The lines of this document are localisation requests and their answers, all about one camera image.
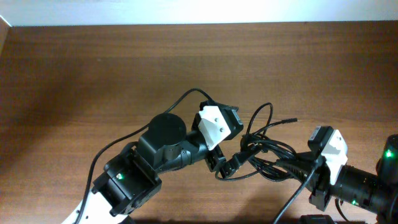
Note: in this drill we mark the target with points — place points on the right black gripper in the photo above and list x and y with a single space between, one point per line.
319 179

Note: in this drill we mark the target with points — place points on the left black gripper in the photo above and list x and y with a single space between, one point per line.
232 163

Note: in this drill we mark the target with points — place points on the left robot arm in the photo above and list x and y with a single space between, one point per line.
131 178

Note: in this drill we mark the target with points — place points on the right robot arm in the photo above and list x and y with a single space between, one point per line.
374 193

